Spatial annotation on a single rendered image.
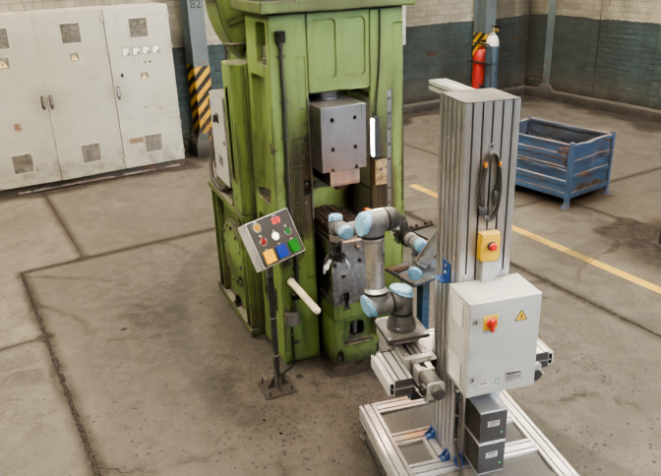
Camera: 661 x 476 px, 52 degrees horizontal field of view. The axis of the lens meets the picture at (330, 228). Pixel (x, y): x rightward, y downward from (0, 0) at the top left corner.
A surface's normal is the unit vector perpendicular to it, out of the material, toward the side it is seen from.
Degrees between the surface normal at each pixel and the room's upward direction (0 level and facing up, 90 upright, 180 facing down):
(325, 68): 90
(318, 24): 90
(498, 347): 90
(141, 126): 90
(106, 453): 0
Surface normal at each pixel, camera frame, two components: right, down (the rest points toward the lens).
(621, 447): -0.04, -0.93
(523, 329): 0.27, 0.37
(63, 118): 0.54, 0.29
